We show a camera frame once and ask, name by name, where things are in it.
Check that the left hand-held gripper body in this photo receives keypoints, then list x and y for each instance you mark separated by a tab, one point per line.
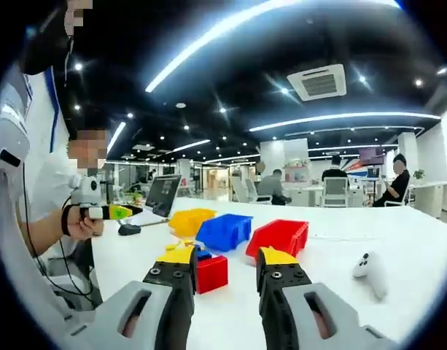
89	189

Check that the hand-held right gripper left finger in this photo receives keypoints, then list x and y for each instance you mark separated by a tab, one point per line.
157	310

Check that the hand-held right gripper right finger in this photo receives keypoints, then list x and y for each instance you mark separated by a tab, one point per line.
281	277

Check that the red plastic bin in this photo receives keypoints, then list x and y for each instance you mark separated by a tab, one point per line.
278	237

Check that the red toy block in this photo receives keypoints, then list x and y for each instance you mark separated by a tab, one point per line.
212	275

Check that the yellow toy block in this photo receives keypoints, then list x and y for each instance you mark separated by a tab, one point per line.
177	246

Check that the yellow plastic bin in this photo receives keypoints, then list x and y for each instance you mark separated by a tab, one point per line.
188	220

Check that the blue toy block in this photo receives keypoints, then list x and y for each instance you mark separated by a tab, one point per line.
204	254

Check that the blue plastic bin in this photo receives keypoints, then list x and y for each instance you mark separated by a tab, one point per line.
223	233

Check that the person's left hand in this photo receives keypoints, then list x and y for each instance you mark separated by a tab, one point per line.
79	226

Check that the black computer mouse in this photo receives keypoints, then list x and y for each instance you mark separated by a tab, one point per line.
129	229

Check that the silver laptop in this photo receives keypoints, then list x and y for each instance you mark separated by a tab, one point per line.
163	195

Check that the short ceiling light strip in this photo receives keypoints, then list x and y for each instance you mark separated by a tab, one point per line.
116	136

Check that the white office chair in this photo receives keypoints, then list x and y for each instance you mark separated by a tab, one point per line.
238	189
336	191
257	195
405	189
59	270

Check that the white game controller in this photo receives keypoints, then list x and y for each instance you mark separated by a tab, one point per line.
370	271

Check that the white worn device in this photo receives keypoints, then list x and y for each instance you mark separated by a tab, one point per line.
11	135

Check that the seated operator in white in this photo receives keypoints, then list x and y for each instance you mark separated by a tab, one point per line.
11	255

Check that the person's head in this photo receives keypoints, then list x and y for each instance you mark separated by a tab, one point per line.
44	43

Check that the curved ceiling light strip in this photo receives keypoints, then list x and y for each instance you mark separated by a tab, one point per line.
336	117

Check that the potted plant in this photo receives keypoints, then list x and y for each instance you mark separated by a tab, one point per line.
419	174

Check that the long ceiling light strip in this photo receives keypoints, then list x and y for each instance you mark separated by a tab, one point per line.
194	49

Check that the ceiling air conditioner vent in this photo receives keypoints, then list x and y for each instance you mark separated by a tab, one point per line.
318	82

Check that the wall screen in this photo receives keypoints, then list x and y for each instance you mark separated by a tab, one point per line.
370	155

